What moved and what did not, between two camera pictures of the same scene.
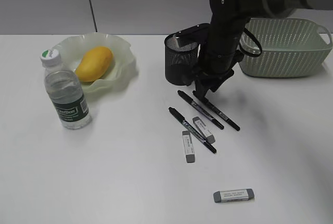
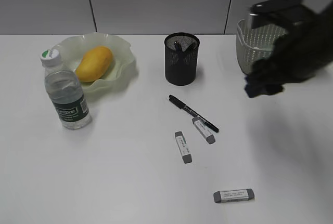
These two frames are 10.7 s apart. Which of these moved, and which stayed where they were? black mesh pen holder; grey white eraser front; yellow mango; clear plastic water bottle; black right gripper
Moved: black right gripper
Stayed: yellow mango; black mesh pen holder; clear plastic water bottle; grey white eraser front
